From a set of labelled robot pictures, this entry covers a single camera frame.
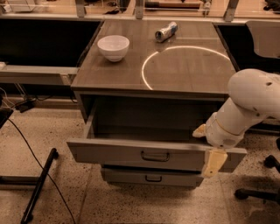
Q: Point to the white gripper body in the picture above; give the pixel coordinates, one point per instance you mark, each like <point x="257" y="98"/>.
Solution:
<point x="220" y="132"/>

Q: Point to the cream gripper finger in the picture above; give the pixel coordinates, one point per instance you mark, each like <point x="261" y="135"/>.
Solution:
<point x="200" y="131"/>
<point x="213" y="161"/>

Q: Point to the grey top drawer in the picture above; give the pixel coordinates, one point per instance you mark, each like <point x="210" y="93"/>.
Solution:
<point x="144" y="135"/>

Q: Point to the grey drawer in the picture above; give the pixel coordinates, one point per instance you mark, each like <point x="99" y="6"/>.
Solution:
<point x="144" y="135"/>
<point x="162" y="178"/>

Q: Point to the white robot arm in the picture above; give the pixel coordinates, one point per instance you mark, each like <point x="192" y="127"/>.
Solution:
<point x="253" y="96"/>

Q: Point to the grey drawer cabinet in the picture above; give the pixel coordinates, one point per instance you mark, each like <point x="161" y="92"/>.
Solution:
<point x="192" y="66"/>

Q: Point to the grey bottom drawer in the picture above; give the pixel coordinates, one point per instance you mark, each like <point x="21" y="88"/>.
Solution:
<point x="162" y="178"/>

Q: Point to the silver blue drink can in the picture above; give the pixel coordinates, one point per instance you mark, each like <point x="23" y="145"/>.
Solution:
<point x="166" y="32"/>

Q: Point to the grey office chair back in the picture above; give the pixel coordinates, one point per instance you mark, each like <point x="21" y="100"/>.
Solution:
<point x="266" y="38"/>

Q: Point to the white ceramic bowl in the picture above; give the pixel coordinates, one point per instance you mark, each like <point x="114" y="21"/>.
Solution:
<point x="113" y="47"/>

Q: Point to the black stand leg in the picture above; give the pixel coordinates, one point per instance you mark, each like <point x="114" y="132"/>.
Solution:
<point x="27" y="217"/>

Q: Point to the grey desk rail left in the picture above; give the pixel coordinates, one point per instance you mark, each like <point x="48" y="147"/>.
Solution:
<point x="38" y="75"/>

